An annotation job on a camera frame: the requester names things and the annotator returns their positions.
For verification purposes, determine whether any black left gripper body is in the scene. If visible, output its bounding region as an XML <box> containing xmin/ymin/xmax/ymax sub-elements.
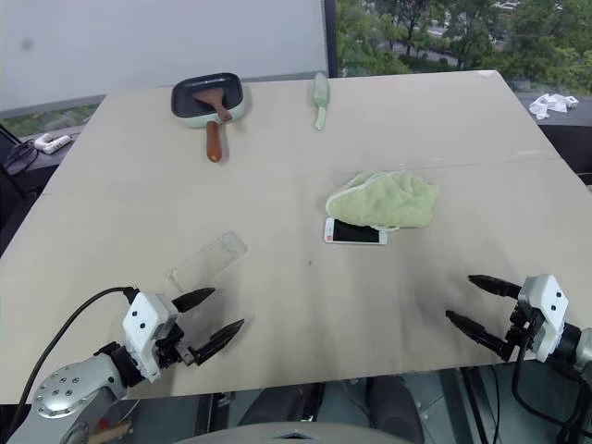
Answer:
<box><xmin>154</xmin><ymin>322</ymin><xmax>196</xmax><ymax>370</ymax></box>

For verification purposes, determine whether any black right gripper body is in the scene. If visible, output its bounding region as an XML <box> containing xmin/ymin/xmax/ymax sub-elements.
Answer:
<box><xmin>505</xmin><ymin>295</ymin><xmax>545</xmax><ymax>363</ymax></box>

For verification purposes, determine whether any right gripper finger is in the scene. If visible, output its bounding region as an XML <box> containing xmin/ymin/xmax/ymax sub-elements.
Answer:
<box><xmin>444</xmin><ymin>309</ymin><xmax>515</xmax><ymax>363</ymax></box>
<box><xmin>467</xmin><ymin>274</ymin><xmax>524</xmax><ymax>300</ymax></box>

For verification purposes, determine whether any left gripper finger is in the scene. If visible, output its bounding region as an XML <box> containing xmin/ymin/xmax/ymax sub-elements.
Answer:
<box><xmin>191</xmin><ymin>317</ymin><xmax>246</xmax><ymax>367</ymax></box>
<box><xmin>171</xmin><ymin>287</ymin><xmax>217</xmax><ymax>315</ymax></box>

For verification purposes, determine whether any clear phone case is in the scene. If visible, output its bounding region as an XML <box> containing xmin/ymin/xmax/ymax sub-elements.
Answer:
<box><xmin>166</xmin><ymin>230</ymin><xmax>249</xmax><ymax>294</ymax></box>

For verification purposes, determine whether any dark rounded shape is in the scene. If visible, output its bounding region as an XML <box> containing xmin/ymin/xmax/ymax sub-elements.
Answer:
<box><xmin>366</xmin><ymin>375</ymin><xmax>426</xmax><ymax>444</ymax></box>

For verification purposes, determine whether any grey robot torso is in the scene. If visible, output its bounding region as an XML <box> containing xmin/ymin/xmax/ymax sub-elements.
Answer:
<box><xmin>174</xmin><ymin>419</ymin><xmax>400</xmax><ymax>444</ymax></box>

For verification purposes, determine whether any light green towel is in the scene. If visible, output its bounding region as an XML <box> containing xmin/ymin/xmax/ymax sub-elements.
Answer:
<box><xmin>325</xmin><ymin>170</ymin><xmax>442</xmax><ymax>231</ymax></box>

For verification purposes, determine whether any white smartphone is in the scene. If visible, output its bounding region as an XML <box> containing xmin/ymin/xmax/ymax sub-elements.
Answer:
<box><xmin>322</xmin><ymin>216</ymin><xmax>390</xmax><ymax>247</ymax></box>

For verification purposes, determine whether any black window ledge counter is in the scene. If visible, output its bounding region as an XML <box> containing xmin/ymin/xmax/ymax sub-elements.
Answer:
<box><xmin>0</xmin><ymin>123</ymin><xmax>85</xmax><ymax>260</ymax></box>
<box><xmin>514</xmin><ymin>90</ymin><xmax>592</xmax><ymax>187</ymax></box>

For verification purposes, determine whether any green square frying pan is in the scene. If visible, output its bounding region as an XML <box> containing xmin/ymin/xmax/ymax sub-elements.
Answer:
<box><xmin>170</xmin><ymin>71</ymin><xmax>247</xmax><ymax>165</ymax></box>

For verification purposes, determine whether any brown wooden spatula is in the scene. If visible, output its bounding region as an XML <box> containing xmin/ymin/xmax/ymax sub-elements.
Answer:
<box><xmin>191</xmin><ymin>89</ymin><xmax>233</xmax><ymax>124</ymax></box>

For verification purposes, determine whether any white power strip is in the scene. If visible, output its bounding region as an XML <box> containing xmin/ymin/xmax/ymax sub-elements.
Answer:
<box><xmin>33</xmin><ymin>132</ymin><xmax>76</xmax><ymax>155</ymax></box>

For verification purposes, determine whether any light green plastic brush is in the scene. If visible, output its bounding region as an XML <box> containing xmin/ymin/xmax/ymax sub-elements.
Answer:
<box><xmin>310</xmin><ymin>71</ymin><xmax>332</xmax><ymax>132</ymax></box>

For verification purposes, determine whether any white roller blind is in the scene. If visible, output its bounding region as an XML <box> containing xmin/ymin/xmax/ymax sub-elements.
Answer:
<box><xmin>0</xmin><ymin>0</ymin><xmax>326</xmax><ymax>120</ymax></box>

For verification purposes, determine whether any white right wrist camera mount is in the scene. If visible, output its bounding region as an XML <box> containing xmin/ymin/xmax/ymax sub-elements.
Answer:
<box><xmin>517</xmin><ymin>273</ymin><xmax>571</xmax><ymax>362</ymax></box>

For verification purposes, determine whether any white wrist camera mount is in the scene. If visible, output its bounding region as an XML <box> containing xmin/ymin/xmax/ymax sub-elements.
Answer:
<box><xmin>120</xmin><ymin>290</ymin><xmax>180</xmax><ymax>383</ymax></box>
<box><xmin>517</xmin><ymin>273</ymin><xmax>571</xmax><ymax>362</ymax></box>

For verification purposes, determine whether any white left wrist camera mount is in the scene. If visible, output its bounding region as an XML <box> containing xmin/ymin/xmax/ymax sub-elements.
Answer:
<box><xmin>120</xmin><ymin>290</ymin><xmax>180</xmax><ymax>383</ymax></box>

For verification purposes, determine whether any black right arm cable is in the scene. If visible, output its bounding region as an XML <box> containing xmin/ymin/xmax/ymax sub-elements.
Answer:
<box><xmin>512</xmin><ymin>318</ymin><xmax>592</xmax><ymax>444</ymax></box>

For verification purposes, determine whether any black power cord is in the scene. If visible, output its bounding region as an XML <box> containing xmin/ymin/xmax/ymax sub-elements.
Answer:
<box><xmin>0</xmin><ymin>137</ymin><xmax>43</xmax><ymax>178</ymax></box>

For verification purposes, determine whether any dark window frame post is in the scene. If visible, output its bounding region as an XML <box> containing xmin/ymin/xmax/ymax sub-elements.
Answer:
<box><xmin>321</xmin><ymin>0</ymin><xmax>339</xmax><ymax>80</ymax></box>

